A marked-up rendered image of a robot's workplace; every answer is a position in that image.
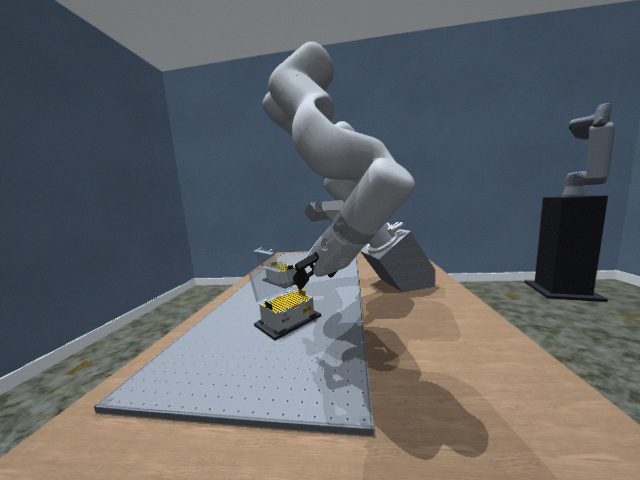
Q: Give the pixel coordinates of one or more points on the yellow pipette tip rack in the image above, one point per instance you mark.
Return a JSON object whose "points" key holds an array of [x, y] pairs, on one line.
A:
{"points": [[286, 301]]}

